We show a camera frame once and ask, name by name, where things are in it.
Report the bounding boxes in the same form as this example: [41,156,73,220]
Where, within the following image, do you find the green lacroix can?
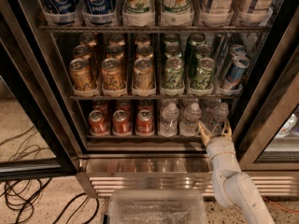
[191,58,216,90]
[163,57,184,90]

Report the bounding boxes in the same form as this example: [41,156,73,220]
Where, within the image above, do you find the green can third row left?
[164,34,180,46]

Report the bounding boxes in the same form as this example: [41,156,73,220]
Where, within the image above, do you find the green can second row left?
[164,44,182,59]

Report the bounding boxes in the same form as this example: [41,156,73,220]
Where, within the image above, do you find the green can third row right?
[185,33,206,67]

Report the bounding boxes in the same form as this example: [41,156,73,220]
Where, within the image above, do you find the orange can second row right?
[135,45,153,59]

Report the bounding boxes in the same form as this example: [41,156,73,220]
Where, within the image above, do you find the Pepsi bottle right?
[84,0,115,25]

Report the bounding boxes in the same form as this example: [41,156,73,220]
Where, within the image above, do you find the orange lacroix can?
[69,58,96,91]
[134,58,154,91]
[101,58,124,91]

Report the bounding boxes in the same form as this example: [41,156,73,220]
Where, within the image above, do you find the clear plastic bin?
[108,189,208,224]

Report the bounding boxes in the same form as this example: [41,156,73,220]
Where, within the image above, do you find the blue energy drink can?
[221,56,251,91]
[219,44,249,79]

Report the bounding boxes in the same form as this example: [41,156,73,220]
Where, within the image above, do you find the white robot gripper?
[198,119,237,172]

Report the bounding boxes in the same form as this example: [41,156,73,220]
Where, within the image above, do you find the green can second row right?
[191,44,213,76]

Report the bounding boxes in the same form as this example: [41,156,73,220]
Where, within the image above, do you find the clear water bottle front left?
[159,103,179,137]

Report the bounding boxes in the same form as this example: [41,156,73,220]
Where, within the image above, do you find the glass fridge door right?
[231,9,299,173]

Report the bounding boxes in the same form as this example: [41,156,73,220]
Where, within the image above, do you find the red soda can front right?
[135,110,154,136]

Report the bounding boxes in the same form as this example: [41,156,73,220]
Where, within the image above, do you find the blue energy drink can front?
[221,56,251,91]

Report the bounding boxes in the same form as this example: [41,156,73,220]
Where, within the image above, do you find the green can second row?
[164,44,182,59]
[191,44,213,76]

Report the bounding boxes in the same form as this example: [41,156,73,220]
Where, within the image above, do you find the orange can third row left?
[79,33,97,48]

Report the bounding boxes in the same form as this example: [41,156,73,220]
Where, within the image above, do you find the red soda can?
[88,110,108,136]
[116,100,132,113]
[135,110,154,136]
[113,110,132,136]
[137,100,154,112]
[93,100,108,115]

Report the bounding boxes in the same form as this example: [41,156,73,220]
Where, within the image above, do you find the orange LaCroix can front right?
[134,58,154,91]

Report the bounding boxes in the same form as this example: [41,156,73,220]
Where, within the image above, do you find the blue energy drink can behind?
[219,44,249,79]

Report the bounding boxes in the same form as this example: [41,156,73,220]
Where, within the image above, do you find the green LaCroix can front left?
[163,57,184,90]

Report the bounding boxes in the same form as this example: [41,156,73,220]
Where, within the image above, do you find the orange can second row left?
[73,45,92,62]

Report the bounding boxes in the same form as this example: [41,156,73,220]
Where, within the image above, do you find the orange LaCroix can front middle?
[101,58,124,91]

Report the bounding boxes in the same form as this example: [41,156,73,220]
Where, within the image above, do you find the orange can second row middle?
[107,45,124,61]

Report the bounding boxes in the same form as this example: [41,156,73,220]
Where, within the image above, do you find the red soda can front left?
[88,110,108,136]

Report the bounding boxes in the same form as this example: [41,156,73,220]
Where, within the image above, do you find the orange cable on floor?
[263,196,299,217]

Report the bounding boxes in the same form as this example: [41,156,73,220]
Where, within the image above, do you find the glass fridge door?
[0,0,80,181]
[231,9,299,173]

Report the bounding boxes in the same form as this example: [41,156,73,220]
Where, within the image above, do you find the orange can second row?
[107,45,124,61]
[73,45,92,62]
[135,45,153,59]

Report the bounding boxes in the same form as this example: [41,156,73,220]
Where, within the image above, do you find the clear plastic water bottle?
[203,103,229,136]

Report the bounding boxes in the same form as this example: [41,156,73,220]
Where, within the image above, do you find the orange LaCroix can front left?
[69,58,96,91]

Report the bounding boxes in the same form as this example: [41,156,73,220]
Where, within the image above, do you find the steel fridge vent grille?
[76,172,299,198]

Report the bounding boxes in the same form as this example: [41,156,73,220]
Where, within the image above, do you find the orange can third row middle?
[108,34,125,47]

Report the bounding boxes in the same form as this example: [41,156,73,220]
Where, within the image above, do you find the red soda can back right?
[137,100,154,112]

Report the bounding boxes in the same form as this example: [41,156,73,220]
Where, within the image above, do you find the green can third row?
[185,33,206,67]
[164,34,180,46]

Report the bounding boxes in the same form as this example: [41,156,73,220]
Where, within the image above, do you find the red soda can back middle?
[116,100,132,113]

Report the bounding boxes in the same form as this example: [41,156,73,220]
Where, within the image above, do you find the clear water bottle front middle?
[179,103,202,137]

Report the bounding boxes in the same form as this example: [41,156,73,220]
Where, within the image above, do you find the glass fridge door left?
[0,0,80,181]

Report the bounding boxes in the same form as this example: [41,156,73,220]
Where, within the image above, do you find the orange can third row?
[108,34,125,47]
[79,33,97,48]
[135,34,151,46]

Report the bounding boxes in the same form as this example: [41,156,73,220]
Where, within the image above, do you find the red soda can front middle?
[113,110,132,136]

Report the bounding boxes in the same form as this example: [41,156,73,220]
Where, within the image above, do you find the red soda can back left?
[93,100,108,115]

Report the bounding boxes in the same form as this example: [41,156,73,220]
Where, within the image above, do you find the orange can third row right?
[135,34,151,46]

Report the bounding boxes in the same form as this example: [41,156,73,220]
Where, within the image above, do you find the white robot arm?
[198,120,275,224]

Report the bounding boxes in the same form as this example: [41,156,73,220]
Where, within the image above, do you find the clear water bottle behind right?
[204,98,221,112]

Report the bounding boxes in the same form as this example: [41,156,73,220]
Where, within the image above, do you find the green LaCroix can front right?
[191,58,216,90]

